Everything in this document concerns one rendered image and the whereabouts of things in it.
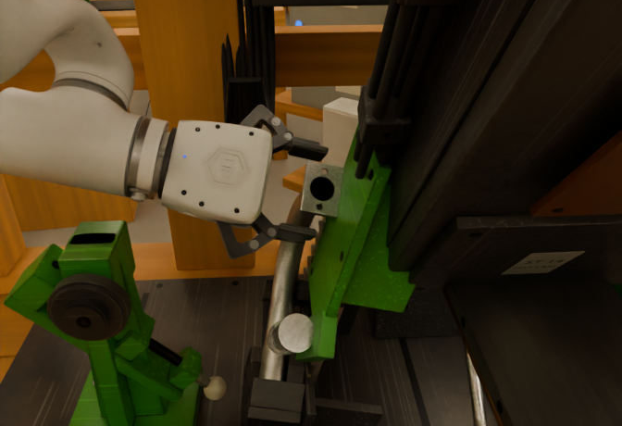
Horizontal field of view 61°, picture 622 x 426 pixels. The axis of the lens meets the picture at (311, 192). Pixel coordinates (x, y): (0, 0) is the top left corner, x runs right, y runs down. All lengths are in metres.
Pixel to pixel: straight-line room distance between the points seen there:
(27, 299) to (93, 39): 0.26
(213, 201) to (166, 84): 0.33
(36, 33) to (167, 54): 0.37
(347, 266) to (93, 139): 0.26
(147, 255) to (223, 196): 0.53
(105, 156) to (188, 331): 0.38
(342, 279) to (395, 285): 0.06
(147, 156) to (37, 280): 0.16
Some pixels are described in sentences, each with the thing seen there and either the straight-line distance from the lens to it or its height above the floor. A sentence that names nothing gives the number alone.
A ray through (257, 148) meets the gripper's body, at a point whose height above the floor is 1.24.
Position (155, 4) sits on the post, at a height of 1.34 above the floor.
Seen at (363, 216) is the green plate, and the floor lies 1.22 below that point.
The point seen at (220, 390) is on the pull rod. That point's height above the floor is 0.95.
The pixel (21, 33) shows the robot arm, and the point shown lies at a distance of 0.45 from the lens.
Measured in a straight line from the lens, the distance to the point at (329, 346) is 0.53.
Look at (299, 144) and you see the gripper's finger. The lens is 0.57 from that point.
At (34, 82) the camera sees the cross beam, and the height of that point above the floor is 1.20.
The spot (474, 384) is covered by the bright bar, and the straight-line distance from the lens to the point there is 0.58.
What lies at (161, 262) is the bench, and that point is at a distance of 1.01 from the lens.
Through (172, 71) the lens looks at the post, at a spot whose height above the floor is 1.24.
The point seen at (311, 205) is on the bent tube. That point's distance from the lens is 0.54.
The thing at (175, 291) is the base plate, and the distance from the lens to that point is 0.91.
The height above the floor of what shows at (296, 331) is 1.09.
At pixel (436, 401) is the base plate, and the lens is 0.75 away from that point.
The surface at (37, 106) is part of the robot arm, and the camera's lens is 0.56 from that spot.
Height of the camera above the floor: 1.47
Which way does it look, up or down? 30 degrees down
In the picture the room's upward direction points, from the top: straight up
